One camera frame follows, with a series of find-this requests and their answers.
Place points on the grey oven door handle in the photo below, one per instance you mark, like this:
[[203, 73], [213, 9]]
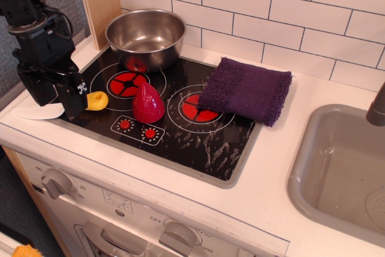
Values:
[[118, 242]]

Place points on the grey faucet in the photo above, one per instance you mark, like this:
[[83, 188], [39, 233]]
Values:
[[375, 114]]

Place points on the black toy stovetop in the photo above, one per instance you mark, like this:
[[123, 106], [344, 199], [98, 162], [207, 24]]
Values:
[[202, 144]]

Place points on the yellow orange plush toy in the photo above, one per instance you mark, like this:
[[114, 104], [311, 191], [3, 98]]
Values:
[[26, 251]]

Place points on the grey left oven knob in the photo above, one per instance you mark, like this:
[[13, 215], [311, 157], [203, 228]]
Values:
[[56, 183]]

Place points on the red teardrop plastic toy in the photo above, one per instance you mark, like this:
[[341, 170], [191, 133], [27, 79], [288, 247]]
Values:
[[147, 105]]

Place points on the grey sink basin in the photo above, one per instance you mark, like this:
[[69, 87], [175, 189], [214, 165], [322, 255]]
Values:
[[338, 175]]

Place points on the purple folded towel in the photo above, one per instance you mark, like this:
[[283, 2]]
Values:
[[249, 91]]

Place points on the grey right oven knob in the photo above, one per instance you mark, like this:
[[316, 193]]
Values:
[[178, 238]]

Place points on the yellow handled white toy knife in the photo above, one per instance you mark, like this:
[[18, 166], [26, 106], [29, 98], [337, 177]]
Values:
[[96, 101]]

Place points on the grey oven knob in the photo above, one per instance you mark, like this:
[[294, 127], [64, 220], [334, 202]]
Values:
[[56, 183], [178, 238]]

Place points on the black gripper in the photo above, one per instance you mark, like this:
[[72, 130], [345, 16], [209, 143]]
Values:
[[45, 61]]

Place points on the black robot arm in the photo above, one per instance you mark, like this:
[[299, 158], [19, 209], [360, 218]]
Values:
[[32, 12]]

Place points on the stainless steel pot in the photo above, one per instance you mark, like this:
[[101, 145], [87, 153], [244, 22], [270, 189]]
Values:
[[148, 40]]

